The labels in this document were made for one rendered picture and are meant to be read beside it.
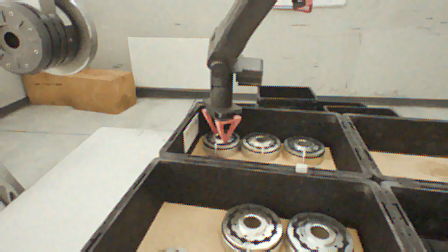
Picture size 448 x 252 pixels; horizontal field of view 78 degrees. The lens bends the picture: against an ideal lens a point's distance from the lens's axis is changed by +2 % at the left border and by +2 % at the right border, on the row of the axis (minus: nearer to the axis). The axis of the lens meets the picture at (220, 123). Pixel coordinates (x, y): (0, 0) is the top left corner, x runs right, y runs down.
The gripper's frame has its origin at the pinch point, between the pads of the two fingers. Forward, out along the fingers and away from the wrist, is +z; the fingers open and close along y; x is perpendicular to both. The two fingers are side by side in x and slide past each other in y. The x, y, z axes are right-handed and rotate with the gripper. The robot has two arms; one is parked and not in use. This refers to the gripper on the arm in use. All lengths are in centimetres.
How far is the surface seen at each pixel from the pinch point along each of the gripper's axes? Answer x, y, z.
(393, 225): -1.5, -44.5, -7.0
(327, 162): -20.0, -19.7, 3.5
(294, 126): -19.1, -7.9, -1.7
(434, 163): -43, -33, 3
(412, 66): -314, 108, 40
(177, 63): -85, 257, 45
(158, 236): 24.7, -21.6, 3.7
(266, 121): -13.2, -2.9, -2.4
